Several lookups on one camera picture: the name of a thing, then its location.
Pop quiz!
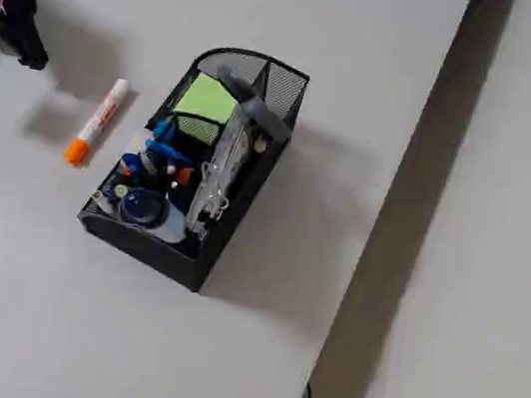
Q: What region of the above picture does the gray curved stapler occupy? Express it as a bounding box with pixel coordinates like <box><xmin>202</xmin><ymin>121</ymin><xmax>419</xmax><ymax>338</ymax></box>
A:
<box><xmin>207</xmin><ymin>63</ymin><xmax>300</xmax><ymax>146</ymax></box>

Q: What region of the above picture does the orange cap glue stick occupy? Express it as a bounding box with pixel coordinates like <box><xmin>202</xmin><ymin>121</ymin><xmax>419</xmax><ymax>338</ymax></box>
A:
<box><xmin>173</xmin><ymin>166</ymin><xmax>195</xmax><ymax>188</ymax></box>

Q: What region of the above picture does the green sticky note pad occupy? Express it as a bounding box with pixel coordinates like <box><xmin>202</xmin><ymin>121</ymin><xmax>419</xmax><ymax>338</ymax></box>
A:
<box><xmin>172</xmin><ymin>70</ymin><xmax>242</xmax><ymax>128</ymax></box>

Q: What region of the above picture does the black mesh desk organizer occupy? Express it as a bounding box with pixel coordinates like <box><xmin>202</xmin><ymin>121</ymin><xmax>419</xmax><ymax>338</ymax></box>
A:
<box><xmin>67</xmin><ymin>26</ymin><xmax>313</xmax><ymax>306</ymax></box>

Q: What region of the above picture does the navy blue scissors handle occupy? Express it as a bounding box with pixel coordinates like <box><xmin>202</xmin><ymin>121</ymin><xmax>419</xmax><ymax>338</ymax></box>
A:
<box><xmin>114</xmin><ymin>185</ymin><xmax>175</xmax><ymax>234</ymax></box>

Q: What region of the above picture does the light blue plastic sleeve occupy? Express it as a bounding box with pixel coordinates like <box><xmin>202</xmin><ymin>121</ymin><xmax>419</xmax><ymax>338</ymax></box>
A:
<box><xmin>156</xmin><ymin>201</ymin><xmax>194</xmax><ymax>247</ymax></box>

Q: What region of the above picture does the orange cap white marker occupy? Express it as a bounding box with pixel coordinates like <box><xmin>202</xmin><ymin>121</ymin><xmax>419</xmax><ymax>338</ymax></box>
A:
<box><xmin>61</xmin><ymin>71</ymin><xmax>131</xmax><ymax>173</ymax></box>

